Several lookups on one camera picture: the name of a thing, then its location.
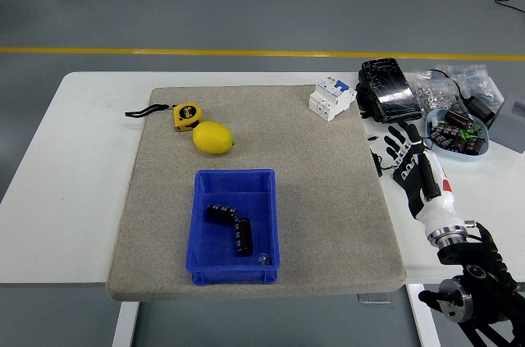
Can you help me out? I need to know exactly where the dark brown cylindrical battery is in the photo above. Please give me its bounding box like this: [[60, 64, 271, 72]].
[[450, 135, 486, 156], [232, 217, 255, 258], [204, 203, 240, 226], [429, 124, 454, 146], [445, 109, 476, 130]]

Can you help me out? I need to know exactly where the clear bag of metal parts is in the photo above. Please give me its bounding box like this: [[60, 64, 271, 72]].
[[409, 69, 463, 116], [435, 62, 505, 106]]

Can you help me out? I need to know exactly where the yellow lemon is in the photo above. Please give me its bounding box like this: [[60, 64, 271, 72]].
[[192, 120, 235, 155]]

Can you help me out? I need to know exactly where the black cable clip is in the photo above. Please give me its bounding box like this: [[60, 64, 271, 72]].
[[370, 148, 385, 178]]

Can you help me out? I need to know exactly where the yellow tape measure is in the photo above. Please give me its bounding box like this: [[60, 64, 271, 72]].
[[125, 103, 204, 134]]

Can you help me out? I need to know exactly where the grey box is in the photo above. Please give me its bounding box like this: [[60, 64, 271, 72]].
[[487, 92, 525, 154]]

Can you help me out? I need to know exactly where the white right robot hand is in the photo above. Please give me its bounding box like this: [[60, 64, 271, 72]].
[[383, 119, 459, 240]]

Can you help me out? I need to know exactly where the grey-brown mat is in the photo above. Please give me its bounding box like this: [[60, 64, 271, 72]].
[[105, 84, 408, 303]]

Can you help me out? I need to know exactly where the black power adapter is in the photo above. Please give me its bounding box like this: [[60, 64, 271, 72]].
[[458, 92, 498, 126]]

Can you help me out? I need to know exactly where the white table leg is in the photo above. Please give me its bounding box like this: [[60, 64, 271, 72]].
[[405, 282, 442, 347], [111, 300, 141, 347]]

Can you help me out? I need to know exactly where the clear bracket under table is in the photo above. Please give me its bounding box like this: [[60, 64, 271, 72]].
[[357, 292, 393, 306]]

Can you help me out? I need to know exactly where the white circuit breaker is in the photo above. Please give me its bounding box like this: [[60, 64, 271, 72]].
[[308, 79, 357, 122]]

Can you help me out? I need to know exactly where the blue plastic box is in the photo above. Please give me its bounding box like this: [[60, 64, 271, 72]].
[[185, 168, 282, 285]]

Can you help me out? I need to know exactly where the light blue bowl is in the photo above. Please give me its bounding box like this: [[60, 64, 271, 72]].
[[425, 107, 491, 162]]

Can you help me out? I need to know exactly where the black glossy device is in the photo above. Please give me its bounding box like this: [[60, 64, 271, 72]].
[[355, 57, 423, 125]]

